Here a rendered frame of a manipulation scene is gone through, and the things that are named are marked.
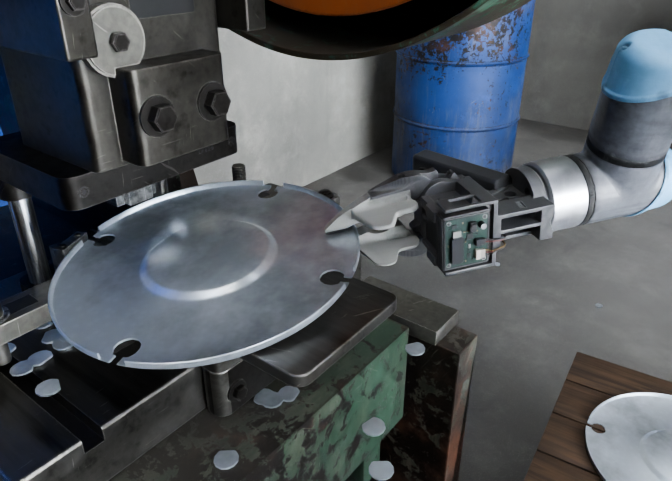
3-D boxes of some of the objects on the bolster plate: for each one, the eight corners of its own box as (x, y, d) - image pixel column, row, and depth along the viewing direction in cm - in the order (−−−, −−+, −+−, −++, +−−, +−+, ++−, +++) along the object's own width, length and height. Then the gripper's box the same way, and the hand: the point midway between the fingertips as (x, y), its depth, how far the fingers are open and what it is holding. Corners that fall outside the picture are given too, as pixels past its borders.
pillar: (55, 278, 64) (25, 156, 58) (36, 286, 62) (2, 162, 56) (45, 271, 65) (13, 151, 59) (25, 280, 64) (-9, 157, 57)
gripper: (560, 175, 54) (337, 220, 50) (552, 262, 58) (346, 309, 55) (513, 146, 61) (315, 183, 58) (508, 224, 66) (324, 264, 62)
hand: (336, 228), depth 59 cm, fingers closed
